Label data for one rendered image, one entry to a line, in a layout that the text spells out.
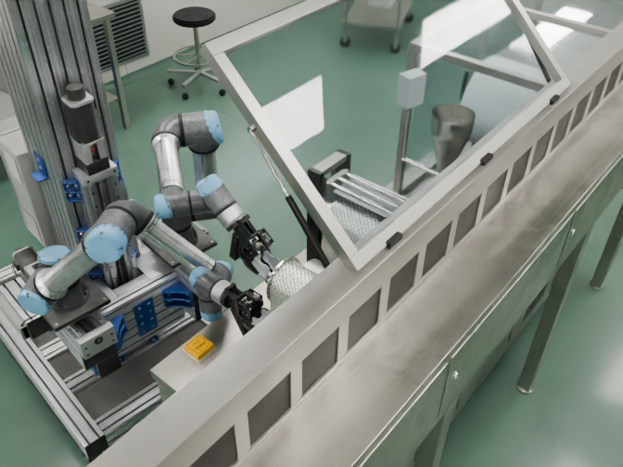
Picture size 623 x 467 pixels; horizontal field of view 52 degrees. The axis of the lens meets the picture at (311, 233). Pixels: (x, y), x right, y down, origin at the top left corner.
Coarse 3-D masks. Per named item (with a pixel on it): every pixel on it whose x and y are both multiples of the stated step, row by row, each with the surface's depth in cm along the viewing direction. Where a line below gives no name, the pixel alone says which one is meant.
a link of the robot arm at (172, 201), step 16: (160, 128) 218; (176, 128) 220; (160, 144) 214; (176, 144) 218; (160, 160) 208; (176, 160) 209; (160, 176) 203; (176, 176) 202; (160, 192) 198; (176, 192) 196; (160, 208) 193; (176, 208) 194
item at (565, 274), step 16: (608, 240) 346; (576, 256) 253; (608, 256) 350; (560, 272) 262; (560, 288) 266; (560, 304) 270; (544, 320) 280; (544, 336) 284; (528, 352) 295; (544, 352) 293; (528, 368) 300; (528, 384) 305; (448, 416) 187; (432, 432) 191; (432, 448) 195; (416, 464) 205; (432, 464) 200
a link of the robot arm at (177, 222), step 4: (184, 216) 254; (188, 216) 255; (192, 216) 255; (164, 220) 256; (168, 220) 255; (172, 220) 254; (176, 220) 255; (180, 220) 255; (184, 220) 256; (188, 220) 256; (192, 220) 257; (168, 224) 256; (172, 224) 256; (176, 224) 256; (180, 224) 257; (184, 224) 258; (188, 224) 260; (172, 228) 257; (176, 228) 257; (180, 228) 258; (184, 228) 259
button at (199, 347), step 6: (198, 336) 215; (192, 342) 213; (198, 342) 213; (204, 342) 213; (210, 342) 213; (186, 348) 211; (192, 348) 211; (198, 348) 211; (204, 348) 211; (210, 348) 212; (192, 354) 210; (198, 354) 209; (204, 354) 211
